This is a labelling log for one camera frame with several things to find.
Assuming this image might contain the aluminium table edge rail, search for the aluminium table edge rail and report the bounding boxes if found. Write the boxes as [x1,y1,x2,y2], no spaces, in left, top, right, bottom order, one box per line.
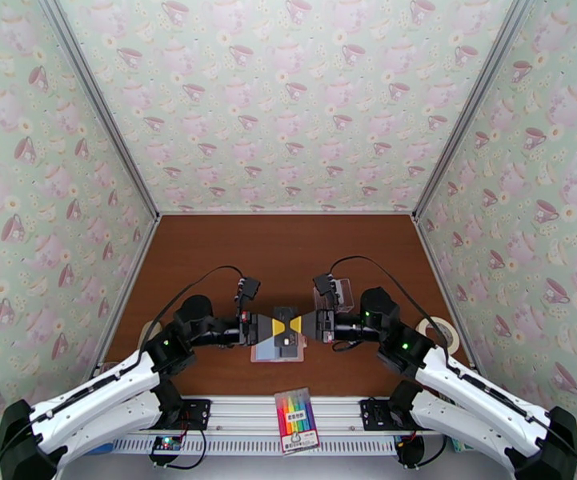
[411,215,484,380]
[90,215,163,367]
[158,210,417,218]

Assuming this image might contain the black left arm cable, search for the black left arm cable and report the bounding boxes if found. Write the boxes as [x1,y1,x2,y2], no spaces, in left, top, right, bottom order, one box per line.
[0,265,244,480]

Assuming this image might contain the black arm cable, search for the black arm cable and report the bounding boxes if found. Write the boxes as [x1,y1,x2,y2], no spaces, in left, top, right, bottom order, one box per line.
[0,265,244,480]
[327,255,577,480]

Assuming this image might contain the colourful marker pen pack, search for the colourful marker pen pack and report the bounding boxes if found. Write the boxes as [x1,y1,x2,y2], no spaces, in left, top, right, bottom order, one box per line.
[273,386,321,456]

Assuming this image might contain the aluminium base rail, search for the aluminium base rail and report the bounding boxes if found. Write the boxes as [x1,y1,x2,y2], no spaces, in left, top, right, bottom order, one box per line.
[180,395,444,437]

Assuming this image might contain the black round disc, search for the black round disc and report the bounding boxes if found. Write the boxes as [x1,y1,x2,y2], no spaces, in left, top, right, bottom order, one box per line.
[394,434,426,469]

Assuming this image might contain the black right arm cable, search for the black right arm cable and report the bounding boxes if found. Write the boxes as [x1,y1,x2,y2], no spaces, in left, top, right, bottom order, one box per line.
[327,255,577,480]

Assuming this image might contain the white masking tape roll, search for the white masking tape roll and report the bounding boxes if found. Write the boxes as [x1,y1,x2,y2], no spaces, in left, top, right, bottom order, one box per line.
[414,314,463,353]

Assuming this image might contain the pink card holder wallet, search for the pink card holder wallet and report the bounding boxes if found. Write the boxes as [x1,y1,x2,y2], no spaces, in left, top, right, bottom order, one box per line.
[250,339,306,365]

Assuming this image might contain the black power cable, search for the black power cable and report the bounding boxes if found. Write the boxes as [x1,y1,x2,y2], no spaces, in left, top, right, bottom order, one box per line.
[418,433,451,467]
[146,427,206,470]

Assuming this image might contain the clear acrylic card box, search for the clear acrylic card box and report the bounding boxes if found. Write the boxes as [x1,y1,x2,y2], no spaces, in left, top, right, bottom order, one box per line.
[313,277,355,316]

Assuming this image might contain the white slotted cable duct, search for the white slotted cable duct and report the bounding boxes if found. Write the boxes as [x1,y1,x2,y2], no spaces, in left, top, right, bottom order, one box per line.
[113,433,400,457]

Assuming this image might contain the aluminium frame post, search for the aluminium frame post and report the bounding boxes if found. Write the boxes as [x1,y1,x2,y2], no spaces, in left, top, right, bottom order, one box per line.
[35,0,162,221]
[411,0,543,221]

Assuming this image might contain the small circuit board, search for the small circuit board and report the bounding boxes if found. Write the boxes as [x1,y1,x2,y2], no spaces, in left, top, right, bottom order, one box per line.
[150,432,185,456]

